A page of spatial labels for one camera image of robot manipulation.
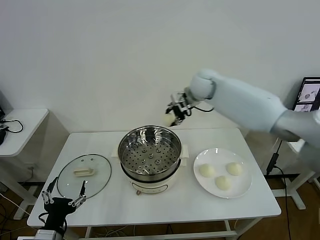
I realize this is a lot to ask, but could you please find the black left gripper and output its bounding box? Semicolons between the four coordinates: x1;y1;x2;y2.
41;177;87;230

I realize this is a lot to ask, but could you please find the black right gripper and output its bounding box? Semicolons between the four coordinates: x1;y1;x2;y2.
165;92;193;127

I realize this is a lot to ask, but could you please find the white steamed baozi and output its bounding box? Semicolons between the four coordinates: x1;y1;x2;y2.
226;162;244;177
214;175;232;191
198;164;216;179
162;112;177;127

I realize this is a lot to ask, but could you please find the glass lid cream handle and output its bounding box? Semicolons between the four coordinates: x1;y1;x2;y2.
56;153;113;202

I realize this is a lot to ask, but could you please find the stainless steel steamer basket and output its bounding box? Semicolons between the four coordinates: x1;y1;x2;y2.
117;125;183;183

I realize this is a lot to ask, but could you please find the white side table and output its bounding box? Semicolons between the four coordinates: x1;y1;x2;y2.
0;107;51;221
264;136;320;211

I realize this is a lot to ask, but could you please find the cream electric cooker pot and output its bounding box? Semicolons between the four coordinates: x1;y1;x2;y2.
110;143;190;197

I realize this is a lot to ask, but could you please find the white round plate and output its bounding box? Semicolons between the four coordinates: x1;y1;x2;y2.
193;148;253;200

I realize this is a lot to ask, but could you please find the grey open laptop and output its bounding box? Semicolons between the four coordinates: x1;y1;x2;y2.
292;76;320;112

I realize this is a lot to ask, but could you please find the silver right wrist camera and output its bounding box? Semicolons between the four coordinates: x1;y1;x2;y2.
177;99;193;116

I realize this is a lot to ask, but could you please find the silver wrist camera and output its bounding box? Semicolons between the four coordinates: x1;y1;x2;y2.
34;229;64;240
177;99;193;116

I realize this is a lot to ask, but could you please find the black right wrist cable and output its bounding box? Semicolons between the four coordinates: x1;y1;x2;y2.
191;104;216;113

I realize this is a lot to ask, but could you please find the white wall socket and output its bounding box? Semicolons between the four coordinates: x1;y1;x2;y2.
26;162;38;176

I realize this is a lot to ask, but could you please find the white table frame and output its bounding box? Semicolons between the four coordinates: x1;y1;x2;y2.
84;219;263;240

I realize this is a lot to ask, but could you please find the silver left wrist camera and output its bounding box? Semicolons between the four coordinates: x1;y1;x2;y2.
34;229;64;240

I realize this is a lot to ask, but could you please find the black looped cable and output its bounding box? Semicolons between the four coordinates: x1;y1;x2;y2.
0;119;24;134

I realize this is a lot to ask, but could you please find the black cable with adapter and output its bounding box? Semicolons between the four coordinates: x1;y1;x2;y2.
265;138;292;240

